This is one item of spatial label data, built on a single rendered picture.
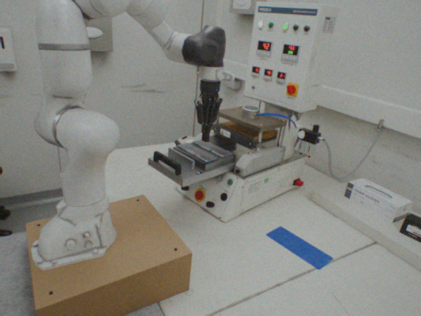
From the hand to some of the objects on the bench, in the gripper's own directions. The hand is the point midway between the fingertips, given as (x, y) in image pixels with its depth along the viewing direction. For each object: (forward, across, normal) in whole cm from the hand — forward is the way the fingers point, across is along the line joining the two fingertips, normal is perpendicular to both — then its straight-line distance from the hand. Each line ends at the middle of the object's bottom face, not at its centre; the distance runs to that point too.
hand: (206, 132), depth 125 cm
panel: (+32, +3, 0) cm, 32 cm away
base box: (+32, -25, +1) cm, 41 cm away
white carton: (+28, -59, +49) cm, 82 cm away
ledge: (+33, -53, +69) cm, 94 cm away
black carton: (+28, -50, +68) cm, 89 cm away
